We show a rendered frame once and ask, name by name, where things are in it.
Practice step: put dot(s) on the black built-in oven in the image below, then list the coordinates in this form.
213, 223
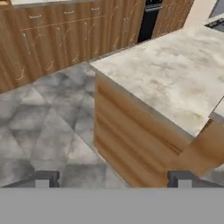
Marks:
148, 23

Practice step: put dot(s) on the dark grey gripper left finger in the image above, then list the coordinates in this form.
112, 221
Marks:
54, 177

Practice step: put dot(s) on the wooden kitchen island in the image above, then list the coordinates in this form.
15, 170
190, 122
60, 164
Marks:
131, 131

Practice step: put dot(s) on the long wooden cupboard run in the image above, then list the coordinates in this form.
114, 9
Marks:
73, 32

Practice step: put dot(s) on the black hob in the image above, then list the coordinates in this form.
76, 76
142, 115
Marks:
216, 23

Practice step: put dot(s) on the narrow wooden cupboard run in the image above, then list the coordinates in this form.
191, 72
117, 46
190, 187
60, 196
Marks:
172, 16

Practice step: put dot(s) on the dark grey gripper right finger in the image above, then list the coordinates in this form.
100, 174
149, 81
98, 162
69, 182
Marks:
173, 177

